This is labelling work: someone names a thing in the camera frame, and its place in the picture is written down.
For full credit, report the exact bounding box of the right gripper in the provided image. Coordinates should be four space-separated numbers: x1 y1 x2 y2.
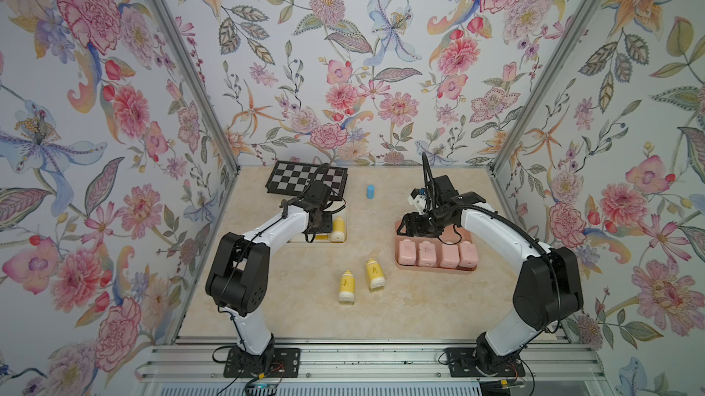
395 209 452 237

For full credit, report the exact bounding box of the pink sharpener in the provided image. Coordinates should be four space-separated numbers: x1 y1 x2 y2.
417 241 438 268
458 241 479 270
439 244 460 269
397 239 417 267

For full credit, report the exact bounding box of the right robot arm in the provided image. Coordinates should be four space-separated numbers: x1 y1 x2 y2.
397 175 584 370

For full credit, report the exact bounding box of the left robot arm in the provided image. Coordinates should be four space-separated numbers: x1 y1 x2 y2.
205 181 333 357

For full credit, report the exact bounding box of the white storage tray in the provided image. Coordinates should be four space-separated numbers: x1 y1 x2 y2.
290 201 348 245

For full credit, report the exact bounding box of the pink storage tray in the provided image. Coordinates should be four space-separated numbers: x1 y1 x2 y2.
394 225 477 274

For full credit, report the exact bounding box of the black white checkerboard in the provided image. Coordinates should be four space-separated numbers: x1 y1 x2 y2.
265 161 348 201

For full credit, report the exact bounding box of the blue cylinder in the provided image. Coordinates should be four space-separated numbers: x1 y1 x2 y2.
366 185 376 200

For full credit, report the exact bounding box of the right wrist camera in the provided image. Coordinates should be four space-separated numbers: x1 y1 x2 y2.
408 189 428 214

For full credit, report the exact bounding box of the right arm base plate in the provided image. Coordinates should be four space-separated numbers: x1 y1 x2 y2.
439 348 526 379

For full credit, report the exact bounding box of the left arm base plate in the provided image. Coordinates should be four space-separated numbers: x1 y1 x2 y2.
223 348 301 379

